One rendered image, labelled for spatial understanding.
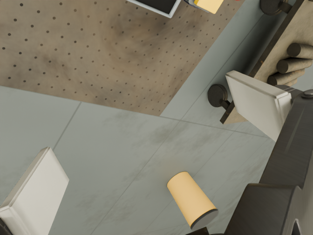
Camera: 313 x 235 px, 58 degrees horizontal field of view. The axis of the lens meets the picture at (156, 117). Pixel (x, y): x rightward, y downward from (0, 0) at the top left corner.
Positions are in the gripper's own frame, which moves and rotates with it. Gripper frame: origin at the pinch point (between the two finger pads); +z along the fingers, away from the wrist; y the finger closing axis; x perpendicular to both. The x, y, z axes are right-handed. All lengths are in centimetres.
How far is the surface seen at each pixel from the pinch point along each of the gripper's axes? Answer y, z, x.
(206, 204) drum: 7, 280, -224
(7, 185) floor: -140, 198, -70
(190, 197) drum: -8, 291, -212
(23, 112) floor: -86, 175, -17
